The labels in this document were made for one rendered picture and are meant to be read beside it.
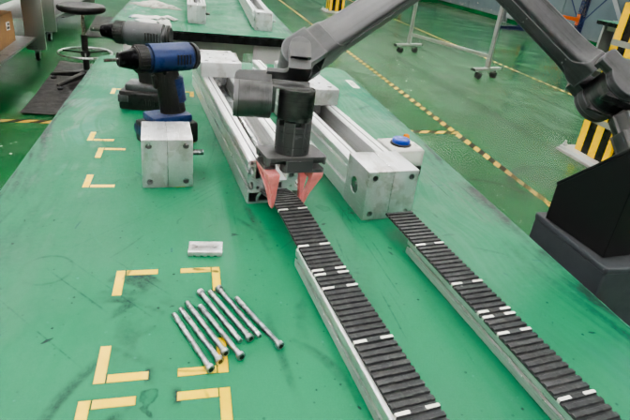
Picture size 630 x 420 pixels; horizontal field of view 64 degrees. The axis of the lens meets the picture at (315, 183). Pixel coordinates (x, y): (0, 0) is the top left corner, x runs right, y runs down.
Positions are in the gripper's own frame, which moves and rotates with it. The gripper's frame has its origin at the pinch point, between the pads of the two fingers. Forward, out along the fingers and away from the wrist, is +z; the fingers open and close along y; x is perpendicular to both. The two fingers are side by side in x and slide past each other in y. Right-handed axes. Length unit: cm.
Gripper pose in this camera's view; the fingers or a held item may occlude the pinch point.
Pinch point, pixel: (286, 202)
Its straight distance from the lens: 85.4
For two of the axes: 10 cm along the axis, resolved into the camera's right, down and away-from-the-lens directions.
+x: 3.8, 3.9, -8.4
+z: -1.2, 9.2, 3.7
